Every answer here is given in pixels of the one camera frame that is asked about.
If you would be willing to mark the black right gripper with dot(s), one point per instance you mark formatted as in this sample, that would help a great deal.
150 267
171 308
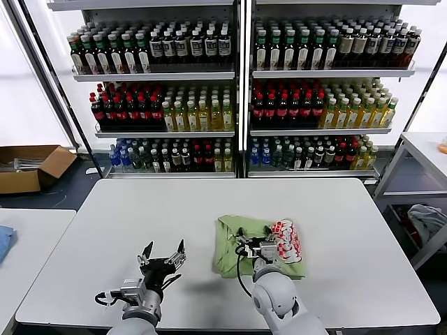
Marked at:
254 247

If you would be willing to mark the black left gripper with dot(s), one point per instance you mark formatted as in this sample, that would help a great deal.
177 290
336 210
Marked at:
157 272

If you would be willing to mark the green t-shirt with red print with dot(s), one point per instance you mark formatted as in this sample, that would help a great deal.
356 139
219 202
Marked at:
227 258

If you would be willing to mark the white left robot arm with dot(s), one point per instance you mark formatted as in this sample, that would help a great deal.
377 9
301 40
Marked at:
143 314

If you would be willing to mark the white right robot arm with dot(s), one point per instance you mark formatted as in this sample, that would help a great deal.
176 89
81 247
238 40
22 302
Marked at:
279 300

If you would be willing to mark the grey-blue crumpled clothes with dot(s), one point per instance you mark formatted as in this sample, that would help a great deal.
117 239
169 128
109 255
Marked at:
424 220

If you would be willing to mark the blue water bottle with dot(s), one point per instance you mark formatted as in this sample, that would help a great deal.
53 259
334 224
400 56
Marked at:
124 160
266 157
114 158
256 157

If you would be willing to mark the clear green-tint water bottle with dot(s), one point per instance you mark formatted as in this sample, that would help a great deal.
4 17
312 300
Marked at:
288 157
145 160
277 157
135 160

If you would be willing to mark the dark bottle white cap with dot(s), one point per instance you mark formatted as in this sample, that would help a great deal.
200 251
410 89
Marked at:
166 161
156 161
298 158
309 158

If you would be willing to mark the red-cap cola bottle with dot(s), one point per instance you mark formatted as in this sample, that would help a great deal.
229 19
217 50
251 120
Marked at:
294 111
208 160
258 111
109 113
144 112
306 111
156 112
317 111
132 113
282 111
351 157
197 160
270 111
97 113
341 157
121 113

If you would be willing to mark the dark bottle white label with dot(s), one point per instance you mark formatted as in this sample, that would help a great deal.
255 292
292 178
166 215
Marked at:
176 160
319 157
186 160
330 157

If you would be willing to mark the white paper scrap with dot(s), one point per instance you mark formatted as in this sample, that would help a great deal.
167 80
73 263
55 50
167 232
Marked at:
94 171

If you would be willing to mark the black diagonal pole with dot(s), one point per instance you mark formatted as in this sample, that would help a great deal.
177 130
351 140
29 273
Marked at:
424 94
93 153

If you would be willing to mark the brown cardboard box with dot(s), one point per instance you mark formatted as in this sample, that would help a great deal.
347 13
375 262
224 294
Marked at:
52 167

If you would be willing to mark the black storage bin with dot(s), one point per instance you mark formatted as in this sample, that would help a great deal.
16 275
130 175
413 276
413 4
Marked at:
398 223

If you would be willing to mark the blue folded cloth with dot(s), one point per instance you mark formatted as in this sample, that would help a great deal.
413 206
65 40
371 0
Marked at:
7 240

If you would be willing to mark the red cloth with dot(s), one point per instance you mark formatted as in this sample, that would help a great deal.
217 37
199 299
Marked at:
413 232

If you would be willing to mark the bag of metal rods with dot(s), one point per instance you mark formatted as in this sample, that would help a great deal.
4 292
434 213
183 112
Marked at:
24 163

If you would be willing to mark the grey metal shelf rack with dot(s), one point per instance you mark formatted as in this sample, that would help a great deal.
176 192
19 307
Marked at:
153 76
331 74

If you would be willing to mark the white framed side table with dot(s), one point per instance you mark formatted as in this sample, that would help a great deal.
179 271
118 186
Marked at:
419 139

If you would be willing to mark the dark bottle blue-white label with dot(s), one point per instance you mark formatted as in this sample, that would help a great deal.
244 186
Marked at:
169 49
156 49
399 45
386 45
211 48
412 43
224 47
373 45
182 48
197 48

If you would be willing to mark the small orange object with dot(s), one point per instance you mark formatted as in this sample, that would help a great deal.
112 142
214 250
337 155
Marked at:
443 148

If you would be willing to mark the dark bottle beige label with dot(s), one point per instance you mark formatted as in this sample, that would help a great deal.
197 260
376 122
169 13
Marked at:
345 45
359 45

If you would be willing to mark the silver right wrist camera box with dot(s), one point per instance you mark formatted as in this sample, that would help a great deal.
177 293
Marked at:
269 249

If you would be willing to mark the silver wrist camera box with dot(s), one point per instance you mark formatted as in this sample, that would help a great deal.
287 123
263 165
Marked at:
132 288
269 249

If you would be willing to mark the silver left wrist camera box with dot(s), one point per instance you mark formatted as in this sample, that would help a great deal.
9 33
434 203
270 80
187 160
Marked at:
132 288

